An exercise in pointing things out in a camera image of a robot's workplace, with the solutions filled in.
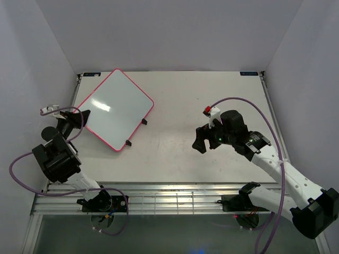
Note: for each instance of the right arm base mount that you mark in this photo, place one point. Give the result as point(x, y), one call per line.
point(235, 203)

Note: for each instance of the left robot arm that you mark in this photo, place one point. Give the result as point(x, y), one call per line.
point(59, 162)

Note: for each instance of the right table corner label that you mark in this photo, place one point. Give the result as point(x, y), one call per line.
point(248, 73)

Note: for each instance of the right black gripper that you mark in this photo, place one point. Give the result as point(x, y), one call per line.
point(204, 133)

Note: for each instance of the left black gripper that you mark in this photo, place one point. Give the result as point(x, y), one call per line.
point(73, 118)

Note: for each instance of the pink framed whiteboard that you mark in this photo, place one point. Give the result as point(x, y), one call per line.
point(118, 106)

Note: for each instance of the table corner label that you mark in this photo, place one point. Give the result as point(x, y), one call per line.
point(248, 73)
point(91, 74)

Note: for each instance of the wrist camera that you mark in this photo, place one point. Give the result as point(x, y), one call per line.
point(52, 110)
point(213, 113)

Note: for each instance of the left table corner label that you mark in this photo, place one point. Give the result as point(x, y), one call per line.
point(91, 74)

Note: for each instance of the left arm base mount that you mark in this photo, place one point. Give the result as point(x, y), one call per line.
point(117, 204)

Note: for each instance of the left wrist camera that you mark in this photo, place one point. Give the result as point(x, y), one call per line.
point(52, 110)

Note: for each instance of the wire whiteboard stand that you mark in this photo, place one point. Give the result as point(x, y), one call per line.
point(143, 122)

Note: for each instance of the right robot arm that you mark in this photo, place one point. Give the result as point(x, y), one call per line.
point(308, 206)

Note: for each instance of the aluminium rail frame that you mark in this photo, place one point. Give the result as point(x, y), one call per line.
point(144, 199)

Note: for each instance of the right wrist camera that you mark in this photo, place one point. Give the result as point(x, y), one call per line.
point(213, 113)

